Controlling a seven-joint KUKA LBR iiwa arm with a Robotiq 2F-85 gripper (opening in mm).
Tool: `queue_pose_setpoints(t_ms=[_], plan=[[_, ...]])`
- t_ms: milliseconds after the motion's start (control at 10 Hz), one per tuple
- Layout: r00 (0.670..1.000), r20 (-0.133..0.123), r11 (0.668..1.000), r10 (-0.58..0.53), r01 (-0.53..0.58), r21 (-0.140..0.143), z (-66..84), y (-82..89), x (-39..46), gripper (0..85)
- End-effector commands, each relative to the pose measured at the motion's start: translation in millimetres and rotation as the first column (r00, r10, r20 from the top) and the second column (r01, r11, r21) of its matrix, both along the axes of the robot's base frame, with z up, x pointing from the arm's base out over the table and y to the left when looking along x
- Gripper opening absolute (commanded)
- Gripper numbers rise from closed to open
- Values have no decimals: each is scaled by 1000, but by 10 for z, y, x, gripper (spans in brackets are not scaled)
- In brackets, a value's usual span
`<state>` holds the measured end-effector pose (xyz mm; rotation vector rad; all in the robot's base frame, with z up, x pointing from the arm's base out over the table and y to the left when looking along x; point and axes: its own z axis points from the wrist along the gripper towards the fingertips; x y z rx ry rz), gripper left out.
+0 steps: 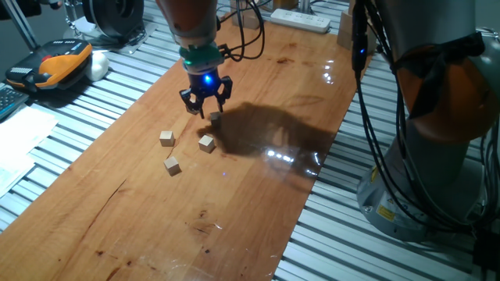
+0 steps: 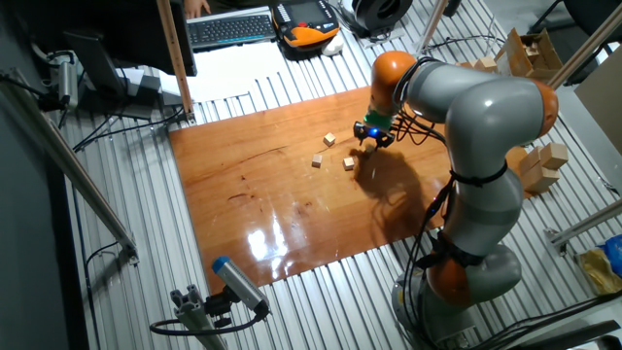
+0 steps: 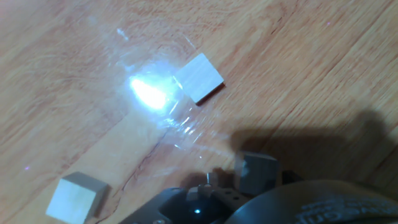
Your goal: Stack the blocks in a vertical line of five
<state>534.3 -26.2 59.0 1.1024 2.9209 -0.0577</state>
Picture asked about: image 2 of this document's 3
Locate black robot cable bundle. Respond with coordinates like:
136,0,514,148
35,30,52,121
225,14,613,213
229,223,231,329
392,56,461,350

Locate grey fan base plate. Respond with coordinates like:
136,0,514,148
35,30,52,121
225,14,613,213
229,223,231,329
362,26,405,49

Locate orange black teach pendant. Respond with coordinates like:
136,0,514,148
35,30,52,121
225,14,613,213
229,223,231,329
270,0,341,50

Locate open cardboard box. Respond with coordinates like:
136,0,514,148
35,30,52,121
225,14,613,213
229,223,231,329
495,27,565,85

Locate white computer mouse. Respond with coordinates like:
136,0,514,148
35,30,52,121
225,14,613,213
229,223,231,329
321,34,345,57

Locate silver camera with blue end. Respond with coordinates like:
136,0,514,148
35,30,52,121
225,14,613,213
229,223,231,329
211,255,271,316

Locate black office chair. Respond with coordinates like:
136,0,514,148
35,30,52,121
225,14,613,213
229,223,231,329
527,0,622,87

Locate tan frame post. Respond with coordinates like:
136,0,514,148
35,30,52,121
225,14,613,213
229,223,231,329
415,0,451,54
546,3,622,91
155,0,196,123

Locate beige flat panel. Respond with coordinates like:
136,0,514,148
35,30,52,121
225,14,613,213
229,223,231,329
573,57,622,157

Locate black camera cable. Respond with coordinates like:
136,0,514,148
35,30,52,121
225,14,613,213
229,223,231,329
149,305,271,337

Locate blue plastic bag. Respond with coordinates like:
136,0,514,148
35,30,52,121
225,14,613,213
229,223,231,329
598,234,622,278

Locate short aluminium frame beam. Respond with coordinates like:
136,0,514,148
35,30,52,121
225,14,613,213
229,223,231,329
543,197,622,255

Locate aluminium profile camera stand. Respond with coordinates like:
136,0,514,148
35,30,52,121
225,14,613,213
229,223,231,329
169,284,229,350

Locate glossy wooden board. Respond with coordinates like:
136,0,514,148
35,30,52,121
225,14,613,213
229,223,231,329
168,86,534,296

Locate white paper sheets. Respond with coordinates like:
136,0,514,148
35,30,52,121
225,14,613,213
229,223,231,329
157,41,289,104

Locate black computer keyboard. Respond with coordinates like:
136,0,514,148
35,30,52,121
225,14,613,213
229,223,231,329
187,13,277,50

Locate long aluminium frame beam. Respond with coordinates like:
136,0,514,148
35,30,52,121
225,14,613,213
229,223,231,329
0,72,141,266

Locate large wooden block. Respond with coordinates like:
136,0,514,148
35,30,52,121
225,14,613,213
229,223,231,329
539,141,570,170
523,167,561,194
518,146,543,175

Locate person right hand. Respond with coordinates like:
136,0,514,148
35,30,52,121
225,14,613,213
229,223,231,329
183,0,212,19

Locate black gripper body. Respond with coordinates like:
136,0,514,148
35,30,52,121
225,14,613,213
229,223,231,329
361,121,391,143

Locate yellow plastic bag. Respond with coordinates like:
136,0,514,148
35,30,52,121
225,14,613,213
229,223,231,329
575,246,622,297

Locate black flat bar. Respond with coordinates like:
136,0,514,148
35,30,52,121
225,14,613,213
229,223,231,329
504,318,622,350

